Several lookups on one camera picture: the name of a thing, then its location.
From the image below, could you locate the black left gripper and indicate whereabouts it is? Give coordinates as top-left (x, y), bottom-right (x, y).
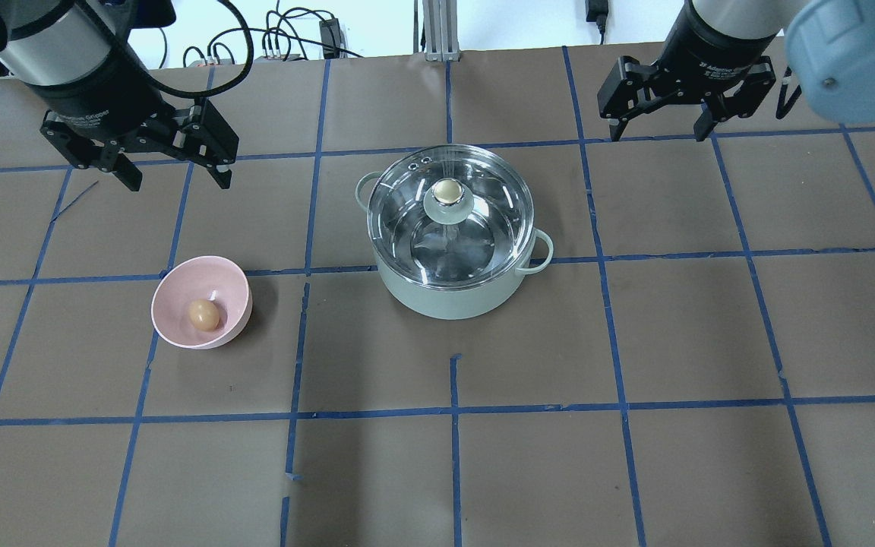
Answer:
top-left (39, 73), bottom-right (239, 191)

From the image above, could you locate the black power adapter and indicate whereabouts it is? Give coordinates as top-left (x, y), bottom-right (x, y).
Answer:
top-left (319, 17), bottom-right (343, 58)

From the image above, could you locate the aluminium frame post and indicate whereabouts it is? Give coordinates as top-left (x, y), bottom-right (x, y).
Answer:
top-left (419, 0), bottom-right (461, 62)

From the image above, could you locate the glass pot lid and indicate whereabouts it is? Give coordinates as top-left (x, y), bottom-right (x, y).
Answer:
top-left (367, 144), bottom-right (535, 290)

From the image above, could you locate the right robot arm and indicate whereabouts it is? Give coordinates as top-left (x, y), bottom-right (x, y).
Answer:
top-left (597, 1), bottom-right (875, 141)

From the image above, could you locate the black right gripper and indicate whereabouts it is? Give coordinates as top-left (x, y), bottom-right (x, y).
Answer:
top-left (598, 20), bottom-right (775, 142)

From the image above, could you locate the pale green cooking pot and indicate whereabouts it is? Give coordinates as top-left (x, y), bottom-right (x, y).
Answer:
top-left (355, 144), bottom-right (554, 321)

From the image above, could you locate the brown egg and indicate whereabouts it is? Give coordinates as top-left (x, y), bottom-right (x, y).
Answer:
top-left (185, 299), bottom-right (221, 332)

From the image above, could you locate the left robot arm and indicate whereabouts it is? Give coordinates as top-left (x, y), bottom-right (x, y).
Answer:
top-left (0, 1), bottom-right (251, 191)

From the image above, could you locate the pink bowl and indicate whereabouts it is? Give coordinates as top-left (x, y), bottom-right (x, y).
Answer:
top-left (150, 255), bottom-right (253, 350)

